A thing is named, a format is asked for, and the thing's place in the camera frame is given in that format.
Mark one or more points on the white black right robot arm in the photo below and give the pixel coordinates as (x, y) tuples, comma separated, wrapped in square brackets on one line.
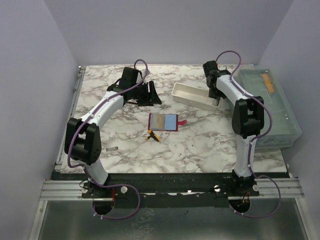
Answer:
[(247, 119)]

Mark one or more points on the gold credit card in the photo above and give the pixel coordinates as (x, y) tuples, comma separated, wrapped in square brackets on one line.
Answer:
[(158, 121)]

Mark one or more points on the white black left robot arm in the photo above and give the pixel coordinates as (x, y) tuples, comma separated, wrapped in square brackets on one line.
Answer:
[(83, 139)]

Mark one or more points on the clear plastic storage box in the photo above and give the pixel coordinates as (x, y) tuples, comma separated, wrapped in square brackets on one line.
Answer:
[(285, 128)]

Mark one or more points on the small metal bar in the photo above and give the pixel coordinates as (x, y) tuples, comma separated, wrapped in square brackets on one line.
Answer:
[(111, 149)]

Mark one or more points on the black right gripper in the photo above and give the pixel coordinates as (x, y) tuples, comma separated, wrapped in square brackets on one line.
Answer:
[(215, 95)]

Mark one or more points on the red card holder wallet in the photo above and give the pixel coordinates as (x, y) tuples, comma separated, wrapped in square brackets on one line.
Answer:
[(172, 122)]

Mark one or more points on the orange tool in box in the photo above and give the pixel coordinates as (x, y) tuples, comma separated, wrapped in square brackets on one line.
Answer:
[(267, 83)]

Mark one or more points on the white rectangular plastic tray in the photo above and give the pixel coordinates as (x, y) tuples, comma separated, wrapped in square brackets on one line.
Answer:
[(193, 96)]

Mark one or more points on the yellow black T-handle hex key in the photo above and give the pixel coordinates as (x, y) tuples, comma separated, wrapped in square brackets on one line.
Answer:
[(151, 135)]

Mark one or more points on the black aluminium mounting rail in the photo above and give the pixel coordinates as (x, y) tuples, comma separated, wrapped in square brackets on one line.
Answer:
[(168, 190)]

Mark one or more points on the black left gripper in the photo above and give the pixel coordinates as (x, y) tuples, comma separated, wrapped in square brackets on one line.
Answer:
[(152, 96)]

